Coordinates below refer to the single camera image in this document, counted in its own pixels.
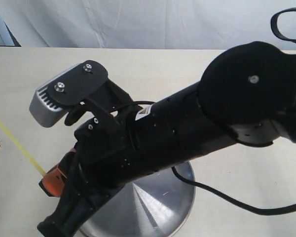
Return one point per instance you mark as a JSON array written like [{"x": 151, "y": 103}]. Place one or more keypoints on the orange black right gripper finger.
[{"x": 53, "y": 182}]

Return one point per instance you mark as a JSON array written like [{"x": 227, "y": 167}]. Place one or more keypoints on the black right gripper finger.
[{"x": 72, "y": 211}]

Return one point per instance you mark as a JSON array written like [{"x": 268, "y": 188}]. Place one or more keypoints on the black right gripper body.
[{"x": 105, "y": 157}]

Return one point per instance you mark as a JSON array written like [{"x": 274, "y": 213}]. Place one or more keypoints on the thin yellow stick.
[{"x": 22, "y": 149}]

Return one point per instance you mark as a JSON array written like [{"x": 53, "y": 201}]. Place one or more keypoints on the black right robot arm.
[{"x": 247, "y": 95}]

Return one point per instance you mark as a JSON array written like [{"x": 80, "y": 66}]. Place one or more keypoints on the round stainless steel plate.
[{"x": 154, "y": 206}]

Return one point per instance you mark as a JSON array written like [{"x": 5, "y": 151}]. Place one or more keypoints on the white backdrop cloth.
[{"x": 143, "y": 24}]

